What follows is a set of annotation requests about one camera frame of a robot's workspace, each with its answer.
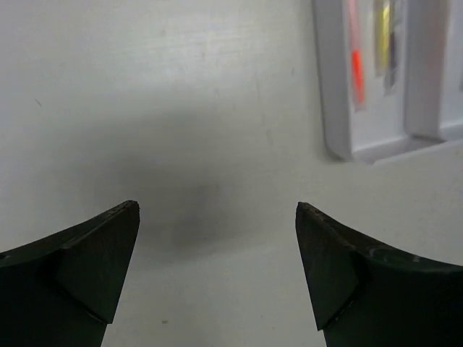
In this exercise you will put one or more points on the yellow pen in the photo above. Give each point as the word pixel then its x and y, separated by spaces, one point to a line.
pixel 381 28

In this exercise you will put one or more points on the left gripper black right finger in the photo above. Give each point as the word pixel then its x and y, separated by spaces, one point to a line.
pixel 367 293

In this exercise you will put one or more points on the grey pen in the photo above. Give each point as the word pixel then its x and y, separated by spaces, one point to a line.
pixel 392 21

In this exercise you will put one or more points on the white compartment tray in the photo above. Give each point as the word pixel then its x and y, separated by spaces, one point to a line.
pixel 425 108

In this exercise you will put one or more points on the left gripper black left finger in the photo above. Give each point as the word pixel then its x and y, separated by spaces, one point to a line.
pixel 64 289

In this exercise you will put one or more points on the orange pen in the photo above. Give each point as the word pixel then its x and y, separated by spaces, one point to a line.
pixel 358 83

